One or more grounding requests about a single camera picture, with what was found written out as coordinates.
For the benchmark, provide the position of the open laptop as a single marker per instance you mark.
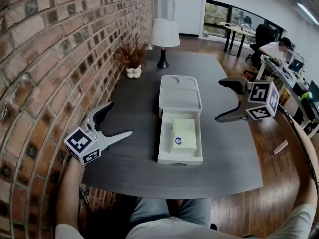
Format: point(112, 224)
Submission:
point(296, 65)

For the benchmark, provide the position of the person's right forearm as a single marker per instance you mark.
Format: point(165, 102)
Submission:
point(304, 163)

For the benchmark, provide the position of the green box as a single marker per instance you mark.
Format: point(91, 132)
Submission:
point(307, 95)

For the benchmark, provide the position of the white office desk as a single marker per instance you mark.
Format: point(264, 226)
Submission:
point(286, 81)

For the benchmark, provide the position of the black framed window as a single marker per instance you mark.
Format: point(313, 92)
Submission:
point(224, 16)

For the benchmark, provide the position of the dried plant in white pot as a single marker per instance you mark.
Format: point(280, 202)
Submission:
point(132, 56)

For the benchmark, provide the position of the white plastic drawer box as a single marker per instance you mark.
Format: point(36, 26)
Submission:
point(179, 94)

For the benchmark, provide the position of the long ceiling light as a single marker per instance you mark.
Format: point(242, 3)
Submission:
point(307, 13)

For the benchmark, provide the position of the person's grey shorts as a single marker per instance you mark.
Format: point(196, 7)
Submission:
point(152, 210)

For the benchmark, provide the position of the person's left forearm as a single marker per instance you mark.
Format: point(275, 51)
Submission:
point(71, 193)

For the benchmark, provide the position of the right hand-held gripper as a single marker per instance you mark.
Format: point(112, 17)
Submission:
point(261, 93)

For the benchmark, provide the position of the white shade table lamp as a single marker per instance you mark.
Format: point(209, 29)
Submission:
point(164, 34)

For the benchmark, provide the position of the black monitor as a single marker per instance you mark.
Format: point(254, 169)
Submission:
point(314, 91)

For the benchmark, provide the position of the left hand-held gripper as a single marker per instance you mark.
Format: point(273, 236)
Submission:
point(81, 144)

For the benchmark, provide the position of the wooden desk with black legs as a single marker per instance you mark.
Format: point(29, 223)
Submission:
point(240, 30)

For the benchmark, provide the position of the black office chair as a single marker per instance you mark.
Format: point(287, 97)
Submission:
point(261, 41)

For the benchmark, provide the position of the pale green tissues pack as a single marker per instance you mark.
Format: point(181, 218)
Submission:
point(184, 133)

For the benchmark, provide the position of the yellow bag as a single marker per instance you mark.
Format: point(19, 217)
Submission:
point(285, 95)

